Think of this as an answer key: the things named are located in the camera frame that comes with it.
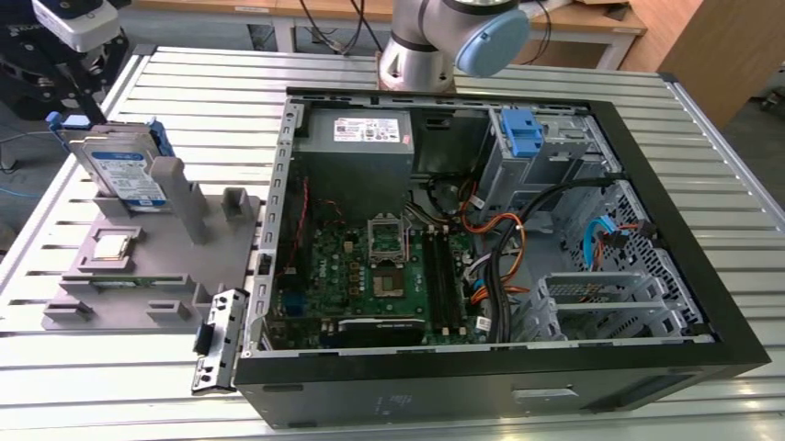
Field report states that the metal socket cover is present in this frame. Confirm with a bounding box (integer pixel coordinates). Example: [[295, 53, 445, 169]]
[[366, 213, 411, 268]]

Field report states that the grey optical drive bay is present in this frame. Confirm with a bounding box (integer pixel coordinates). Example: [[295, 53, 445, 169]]
[[481, 107, 614, 215]]

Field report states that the black RAM slot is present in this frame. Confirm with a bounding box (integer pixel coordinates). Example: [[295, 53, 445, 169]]
[[442, 225, 466, 336], [426, 225, 446, 336]]

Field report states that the blue drive latch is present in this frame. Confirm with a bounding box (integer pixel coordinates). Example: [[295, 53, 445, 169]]
[[499, 107, 545, 157]]

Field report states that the hard disk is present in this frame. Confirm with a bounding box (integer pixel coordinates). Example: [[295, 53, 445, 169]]
[[47, 112, 179, 213]]

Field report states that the orange yellow wire bundle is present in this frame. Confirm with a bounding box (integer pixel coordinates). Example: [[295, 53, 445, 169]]
[[459, 195, 533, 304]]

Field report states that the wooden desk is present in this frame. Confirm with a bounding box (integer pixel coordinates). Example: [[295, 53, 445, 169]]
[[128, 0, 649, 70]]

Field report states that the green RAM stick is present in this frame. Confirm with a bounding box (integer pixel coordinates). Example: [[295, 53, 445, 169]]
[[91, 275, 186, 287]]

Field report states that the black open PC case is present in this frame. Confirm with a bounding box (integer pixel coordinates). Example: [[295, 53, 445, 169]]
[[232, 85, 773, 431]]

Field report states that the blue flat data wire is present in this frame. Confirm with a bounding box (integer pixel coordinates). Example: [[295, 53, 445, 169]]
[[585, 215, 614, 277]]

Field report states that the grey parts rack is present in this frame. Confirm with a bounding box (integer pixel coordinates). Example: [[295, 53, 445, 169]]
[[40, 155, 268, 332]]

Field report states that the green motherboard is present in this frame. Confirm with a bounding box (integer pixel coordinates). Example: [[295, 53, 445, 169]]
[[272, 220, 491, 348]]

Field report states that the grey power supply unit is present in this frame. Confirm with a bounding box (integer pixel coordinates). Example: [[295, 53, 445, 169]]
[[303, 107, 418, 226]]

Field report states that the thick black cable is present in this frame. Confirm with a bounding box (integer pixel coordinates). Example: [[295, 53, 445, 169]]
[[487, 176, 621, 344]]

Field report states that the black graphics card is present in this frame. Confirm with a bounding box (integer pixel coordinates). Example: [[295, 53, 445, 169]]
[[318, 316, 429, 350]]

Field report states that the blue floor cable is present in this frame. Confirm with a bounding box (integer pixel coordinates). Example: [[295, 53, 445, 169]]
[[0, 183, 45, 199]]

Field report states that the red black twisted wire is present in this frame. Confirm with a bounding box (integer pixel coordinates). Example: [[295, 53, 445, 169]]
[[284, 176, 311, 277]]

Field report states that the CPU socket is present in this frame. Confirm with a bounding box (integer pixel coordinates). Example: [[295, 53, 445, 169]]
[[371, 266, 407, 299]]

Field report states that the silver CPU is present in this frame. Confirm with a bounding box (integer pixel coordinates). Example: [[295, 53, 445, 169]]
[[91, 233, 134, 258]]

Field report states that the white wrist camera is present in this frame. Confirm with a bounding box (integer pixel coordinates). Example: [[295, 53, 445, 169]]
[[33, 0, 119, 52]]

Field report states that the black power connector wire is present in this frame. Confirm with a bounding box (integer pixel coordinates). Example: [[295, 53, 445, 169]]
[[604, 221, 657, 250]]

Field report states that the grey metal slot bracket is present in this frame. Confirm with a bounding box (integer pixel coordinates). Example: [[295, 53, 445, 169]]
[[190, 288, 250, 397]]

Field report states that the wooden cabinet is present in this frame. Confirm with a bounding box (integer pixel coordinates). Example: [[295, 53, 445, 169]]
[[658, 0, 785, 132]]

